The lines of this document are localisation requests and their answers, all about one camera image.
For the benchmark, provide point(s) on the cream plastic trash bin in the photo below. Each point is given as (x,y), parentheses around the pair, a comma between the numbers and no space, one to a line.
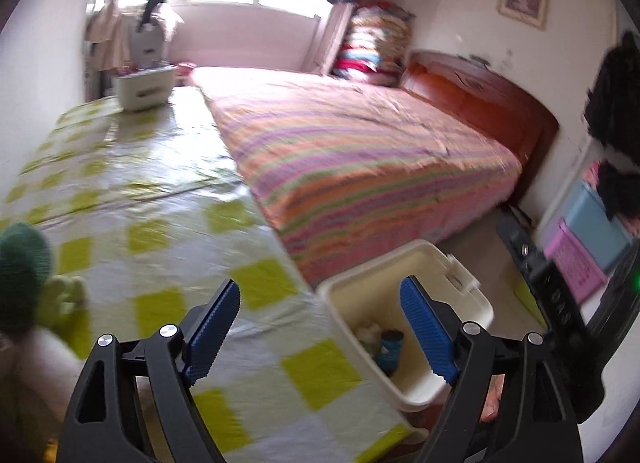
(370,293)

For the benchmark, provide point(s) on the stack of folded blankets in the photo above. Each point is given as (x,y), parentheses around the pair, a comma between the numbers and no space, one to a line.
(375,45)

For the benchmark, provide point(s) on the brown bottle blue label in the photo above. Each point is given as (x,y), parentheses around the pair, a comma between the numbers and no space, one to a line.
(388,355)

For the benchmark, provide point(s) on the red wooden headboard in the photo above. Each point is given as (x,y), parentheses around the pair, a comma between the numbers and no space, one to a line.
(488,103)

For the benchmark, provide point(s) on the purple storage basket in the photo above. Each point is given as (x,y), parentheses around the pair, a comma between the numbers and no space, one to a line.
(580,271)

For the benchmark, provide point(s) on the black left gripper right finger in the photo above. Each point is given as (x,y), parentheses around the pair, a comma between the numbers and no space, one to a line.
(507,402)

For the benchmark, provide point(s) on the green fuzzy plush ball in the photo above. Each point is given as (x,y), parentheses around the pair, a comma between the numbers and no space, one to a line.
(26,264)

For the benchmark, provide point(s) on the white plastic basket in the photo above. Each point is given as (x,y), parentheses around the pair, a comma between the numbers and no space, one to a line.
(145,88)

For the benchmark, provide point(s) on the striped pink bedspread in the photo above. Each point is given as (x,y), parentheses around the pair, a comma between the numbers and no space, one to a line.
(347,172)

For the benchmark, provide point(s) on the green yellow checkered tablecloth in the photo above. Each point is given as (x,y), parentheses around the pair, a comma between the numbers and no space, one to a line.
(149,210)

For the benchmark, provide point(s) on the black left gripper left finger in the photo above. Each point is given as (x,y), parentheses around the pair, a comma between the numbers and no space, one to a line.
(104,421)

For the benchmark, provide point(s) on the white drawer cabinet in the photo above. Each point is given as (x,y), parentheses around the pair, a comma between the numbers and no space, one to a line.
(146,43)

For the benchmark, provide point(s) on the black hanging coat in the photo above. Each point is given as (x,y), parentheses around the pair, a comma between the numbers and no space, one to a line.
(612,111)

